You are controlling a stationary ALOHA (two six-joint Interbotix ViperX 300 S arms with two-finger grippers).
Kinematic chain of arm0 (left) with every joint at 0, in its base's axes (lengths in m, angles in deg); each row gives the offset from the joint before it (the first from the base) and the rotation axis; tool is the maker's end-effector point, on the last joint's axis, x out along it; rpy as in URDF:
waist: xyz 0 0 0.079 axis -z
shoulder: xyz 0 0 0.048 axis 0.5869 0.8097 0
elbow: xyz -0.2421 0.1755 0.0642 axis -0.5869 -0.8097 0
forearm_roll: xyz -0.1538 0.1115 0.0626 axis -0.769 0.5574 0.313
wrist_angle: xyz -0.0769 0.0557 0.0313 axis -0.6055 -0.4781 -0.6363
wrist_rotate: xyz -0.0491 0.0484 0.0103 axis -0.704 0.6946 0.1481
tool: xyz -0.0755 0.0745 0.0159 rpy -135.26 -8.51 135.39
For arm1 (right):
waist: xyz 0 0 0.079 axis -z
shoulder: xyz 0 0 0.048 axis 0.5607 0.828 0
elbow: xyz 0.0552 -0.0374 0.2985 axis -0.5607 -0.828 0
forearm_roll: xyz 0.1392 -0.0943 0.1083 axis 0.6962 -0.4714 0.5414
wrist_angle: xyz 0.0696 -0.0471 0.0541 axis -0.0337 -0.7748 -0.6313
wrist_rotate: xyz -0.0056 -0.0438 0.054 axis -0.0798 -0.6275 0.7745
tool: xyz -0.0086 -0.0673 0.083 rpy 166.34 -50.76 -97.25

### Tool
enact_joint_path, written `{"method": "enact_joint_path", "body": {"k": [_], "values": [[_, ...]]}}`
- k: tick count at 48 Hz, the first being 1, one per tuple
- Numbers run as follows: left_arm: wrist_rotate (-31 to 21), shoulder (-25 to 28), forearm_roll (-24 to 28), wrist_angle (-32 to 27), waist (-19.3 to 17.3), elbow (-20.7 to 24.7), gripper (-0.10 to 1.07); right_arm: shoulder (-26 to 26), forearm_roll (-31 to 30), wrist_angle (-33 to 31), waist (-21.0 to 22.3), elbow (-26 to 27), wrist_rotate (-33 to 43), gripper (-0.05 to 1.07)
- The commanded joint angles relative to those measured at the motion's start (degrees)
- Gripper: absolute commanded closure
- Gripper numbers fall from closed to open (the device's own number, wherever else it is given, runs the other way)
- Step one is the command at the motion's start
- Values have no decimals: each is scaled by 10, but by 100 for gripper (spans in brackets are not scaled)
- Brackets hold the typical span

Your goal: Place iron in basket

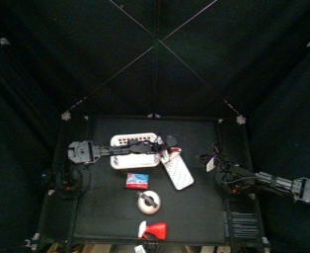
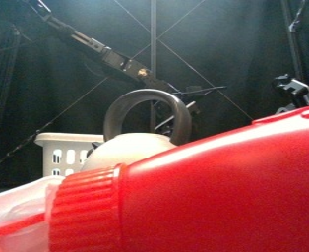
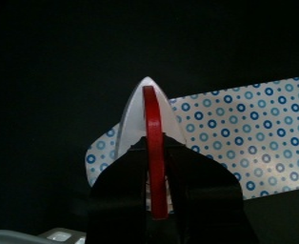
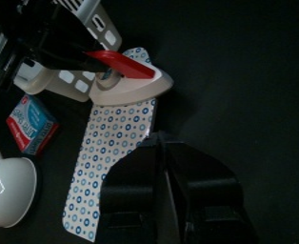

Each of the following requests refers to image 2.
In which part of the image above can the white plastic laundry basket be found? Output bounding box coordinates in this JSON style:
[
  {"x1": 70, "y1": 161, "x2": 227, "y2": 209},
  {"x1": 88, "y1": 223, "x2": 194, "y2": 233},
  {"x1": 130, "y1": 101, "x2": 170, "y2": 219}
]
[{"x1": 33, "y1": 132, "x2": 107, "y2": 178}]

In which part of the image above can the red toy with clear nozzle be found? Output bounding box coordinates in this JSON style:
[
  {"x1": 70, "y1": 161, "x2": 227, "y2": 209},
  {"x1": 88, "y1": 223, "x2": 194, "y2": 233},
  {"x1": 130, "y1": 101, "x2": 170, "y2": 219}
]
[{"x1": 0, "y1": 103, "x2": 309, "y2": 252}]

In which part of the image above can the white kettle with dark handle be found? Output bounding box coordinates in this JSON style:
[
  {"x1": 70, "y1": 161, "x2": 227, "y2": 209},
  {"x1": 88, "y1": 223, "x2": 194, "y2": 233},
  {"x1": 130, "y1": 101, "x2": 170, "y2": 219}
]
[{"x1": 79, "y1": 88, "x2": 193, "y2": 173}]

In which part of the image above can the dark frame post with cable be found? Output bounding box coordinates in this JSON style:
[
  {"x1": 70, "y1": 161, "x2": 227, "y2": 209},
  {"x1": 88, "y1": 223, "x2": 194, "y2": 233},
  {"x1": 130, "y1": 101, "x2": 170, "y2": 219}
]
[{"x1": 281, "y1": 0, "x2": 309, "y2": 82}]

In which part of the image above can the metal frame pole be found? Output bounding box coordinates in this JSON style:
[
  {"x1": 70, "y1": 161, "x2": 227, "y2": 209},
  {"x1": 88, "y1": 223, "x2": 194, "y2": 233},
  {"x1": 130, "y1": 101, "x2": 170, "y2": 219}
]
[{"x1": 150, "y1": 0, "x2": 159, "y2": 133}]

